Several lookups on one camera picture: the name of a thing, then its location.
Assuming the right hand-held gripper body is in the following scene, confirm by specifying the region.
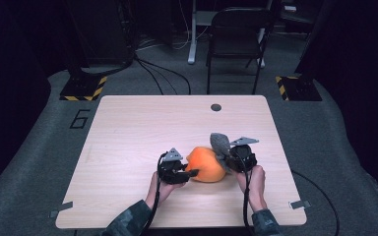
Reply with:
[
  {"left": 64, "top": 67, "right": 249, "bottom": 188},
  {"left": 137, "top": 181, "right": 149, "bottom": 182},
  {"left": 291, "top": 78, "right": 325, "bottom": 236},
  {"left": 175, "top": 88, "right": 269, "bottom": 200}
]
[{"left": 225, "top": 136, "right": 260, "bottom": 173}]

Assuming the person's left hand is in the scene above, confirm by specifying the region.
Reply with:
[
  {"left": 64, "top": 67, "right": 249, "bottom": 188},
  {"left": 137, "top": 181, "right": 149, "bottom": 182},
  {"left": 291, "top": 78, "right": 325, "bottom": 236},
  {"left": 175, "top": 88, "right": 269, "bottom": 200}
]
[{"left": 144, "top": 171, "right": 186, "bottom": 210}]

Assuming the right hand-held gripper cable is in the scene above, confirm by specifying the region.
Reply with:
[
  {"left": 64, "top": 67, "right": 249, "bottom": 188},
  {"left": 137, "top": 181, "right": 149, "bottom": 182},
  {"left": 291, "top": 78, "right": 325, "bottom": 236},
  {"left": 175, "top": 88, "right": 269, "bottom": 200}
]
[{"left": 240, "top": 153, "right": 255, "bottom": 236}]

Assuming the orange soft toy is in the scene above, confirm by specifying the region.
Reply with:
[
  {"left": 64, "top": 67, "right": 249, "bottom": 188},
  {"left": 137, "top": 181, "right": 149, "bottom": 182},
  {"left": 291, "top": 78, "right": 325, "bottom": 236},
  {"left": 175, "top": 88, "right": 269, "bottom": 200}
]
[{"left": 185, "top": 146, "right": 226, "bottom": 184}]

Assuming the left hand-held gripper cable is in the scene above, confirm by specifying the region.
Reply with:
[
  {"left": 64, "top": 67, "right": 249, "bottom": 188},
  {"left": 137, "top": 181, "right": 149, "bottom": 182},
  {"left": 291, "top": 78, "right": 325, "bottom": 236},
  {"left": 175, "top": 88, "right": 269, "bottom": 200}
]
[{"left": 139, "top": 151, "right": 168, "bottom": 235}]

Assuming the black folding chair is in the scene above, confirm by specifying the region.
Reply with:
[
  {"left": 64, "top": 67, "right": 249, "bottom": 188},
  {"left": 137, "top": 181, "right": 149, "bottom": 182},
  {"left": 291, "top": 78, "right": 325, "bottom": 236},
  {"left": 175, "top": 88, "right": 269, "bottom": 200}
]
[{"left": 206, "top": 7, "right": 272, "bottom": 96}]

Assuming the long black floor cable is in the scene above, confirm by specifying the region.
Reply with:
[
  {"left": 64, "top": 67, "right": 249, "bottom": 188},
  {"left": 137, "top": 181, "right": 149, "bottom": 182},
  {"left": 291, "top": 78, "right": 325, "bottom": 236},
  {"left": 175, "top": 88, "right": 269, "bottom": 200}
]
[{"left": 291, "top": 170, "right": 342, "bottom": 236}]

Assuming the dark curtain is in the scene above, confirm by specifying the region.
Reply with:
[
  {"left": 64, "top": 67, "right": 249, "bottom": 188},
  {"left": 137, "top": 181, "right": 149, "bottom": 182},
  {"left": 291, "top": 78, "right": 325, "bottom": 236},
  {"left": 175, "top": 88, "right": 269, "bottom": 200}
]
[
  {"left": 296, "top": 0, "right": 378, "bottom": 217},
  {"left": 0, "top": 0, "right": 67, "bottom": 201}
]

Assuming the white floor cable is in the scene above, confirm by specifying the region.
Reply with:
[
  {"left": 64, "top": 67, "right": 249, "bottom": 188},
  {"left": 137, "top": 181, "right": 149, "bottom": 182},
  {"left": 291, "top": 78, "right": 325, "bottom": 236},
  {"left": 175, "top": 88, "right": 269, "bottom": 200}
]
[{"left": 137, "top": 29, "right": 211, "bottom": 52}]

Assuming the grey fluffy cloth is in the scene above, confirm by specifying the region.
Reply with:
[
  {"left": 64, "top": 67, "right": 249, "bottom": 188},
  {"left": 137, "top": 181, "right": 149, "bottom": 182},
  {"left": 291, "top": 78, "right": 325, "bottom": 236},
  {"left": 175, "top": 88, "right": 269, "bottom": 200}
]
[{"left": 209, "top": 132, "right": 232, "bottom": 171}]

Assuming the person's right hand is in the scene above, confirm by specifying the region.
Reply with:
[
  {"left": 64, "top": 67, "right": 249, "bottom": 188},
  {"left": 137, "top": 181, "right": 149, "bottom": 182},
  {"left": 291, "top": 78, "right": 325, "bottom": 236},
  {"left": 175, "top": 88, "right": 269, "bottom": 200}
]
[{"left": 235, "top": 164, "right": 267, "bottom": 213}]

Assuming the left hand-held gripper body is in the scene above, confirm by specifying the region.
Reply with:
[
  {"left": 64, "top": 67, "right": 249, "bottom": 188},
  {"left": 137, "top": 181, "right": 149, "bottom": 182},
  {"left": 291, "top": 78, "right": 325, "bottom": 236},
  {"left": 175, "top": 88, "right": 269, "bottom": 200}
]
[{"left": 157, "top": 147, "right": 191, "bottom": 185}]

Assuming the white desk frame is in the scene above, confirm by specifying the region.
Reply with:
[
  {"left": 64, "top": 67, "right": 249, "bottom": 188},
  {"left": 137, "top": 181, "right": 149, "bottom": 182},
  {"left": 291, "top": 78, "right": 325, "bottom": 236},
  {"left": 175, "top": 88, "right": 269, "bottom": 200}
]
[{"left": 187, "top": 0, "right": 267, "bottom": 69}]

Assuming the black stand base striped edge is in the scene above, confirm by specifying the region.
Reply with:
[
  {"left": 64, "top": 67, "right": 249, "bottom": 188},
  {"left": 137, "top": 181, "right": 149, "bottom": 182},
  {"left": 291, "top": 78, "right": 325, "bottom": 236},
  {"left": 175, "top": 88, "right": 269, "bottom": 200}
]
[
  {"left": 275, "top": 76, "right": 323, "bottom": 102},
  {"left": 59, "top": 76, "right": 108, "bottom": 102}
]

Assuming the black equipment case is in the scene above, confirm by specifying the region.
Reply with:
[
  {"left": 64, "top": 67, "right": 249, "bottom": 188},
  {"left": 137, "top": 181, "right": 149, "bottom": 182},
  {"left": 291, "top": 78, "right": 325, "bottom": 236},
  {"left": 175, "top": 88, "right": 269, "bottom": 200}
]
[{"left": 75, "top": 0, "right": 136, "bottom": 68}]

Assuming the hand-held gripper cable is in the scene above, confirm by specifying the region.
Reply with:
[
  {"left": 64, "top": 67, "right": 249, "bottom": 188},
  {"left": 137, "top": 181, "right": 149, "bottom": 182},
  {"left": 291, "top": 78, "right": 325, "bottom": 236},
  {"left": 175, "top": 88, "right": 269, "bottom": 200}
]
[
  {"left": 240, "top": 153, "right": 255, "bottom": 236},
  {"left": 139, "top": 151, "right": 168, "bottom": 235}
]

